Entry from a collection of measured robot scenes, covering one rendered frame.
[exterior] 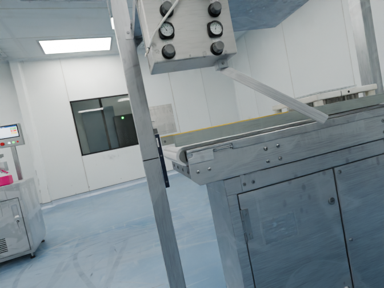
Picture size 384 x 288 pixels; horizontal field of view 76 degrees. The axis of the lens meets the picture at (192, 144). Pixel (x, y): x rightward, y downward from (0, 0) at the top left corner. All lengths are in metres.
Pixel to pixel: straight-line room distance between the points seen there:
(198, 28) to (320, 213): 0.68
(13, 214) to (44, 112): 3.14
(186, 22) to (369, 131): 0.66
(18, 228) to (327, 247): 2.66
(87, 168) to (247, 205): 5.05
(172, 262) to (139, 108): 0.58
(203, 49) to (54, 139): 5.19
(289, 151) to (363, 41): 0.84
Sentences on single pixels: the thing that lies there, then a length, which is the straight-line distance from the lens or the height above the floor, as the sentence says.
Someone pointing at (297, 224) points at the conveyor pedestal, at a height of 0.57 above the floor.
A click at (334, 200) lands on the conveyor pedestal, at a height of 0.61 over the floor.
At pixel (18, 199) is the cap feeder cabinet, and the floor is 0.60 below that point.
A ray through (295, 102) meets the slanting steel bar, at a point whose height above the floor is 0.94.
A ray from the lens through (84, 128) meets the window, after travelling 5.66.
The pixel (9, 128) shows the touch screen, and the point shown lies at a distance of 3.33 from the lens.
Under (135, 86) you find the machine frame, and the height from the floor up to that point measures 1.12.
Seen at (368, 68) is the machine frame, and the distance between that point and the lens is 1.46.
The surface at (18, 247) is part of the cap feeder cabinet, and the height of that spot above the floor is 0.15.
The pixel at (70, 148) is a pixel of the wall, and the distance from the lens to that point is 5.66.
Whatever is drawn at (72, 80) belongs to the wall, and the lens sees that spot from 5.83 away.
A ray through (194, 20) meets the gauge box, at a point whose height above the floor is 1.19.
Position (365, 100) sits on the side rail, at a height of 0.91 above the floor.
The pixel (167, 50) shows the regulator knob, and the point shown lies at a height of 1.12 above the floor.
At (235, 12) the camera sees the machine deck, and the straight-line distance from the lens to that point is 0.98.
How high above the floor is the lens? 0.92
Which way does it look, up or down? 3 degrees down
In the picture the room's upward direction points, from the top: 11 degrees counter-clockwise
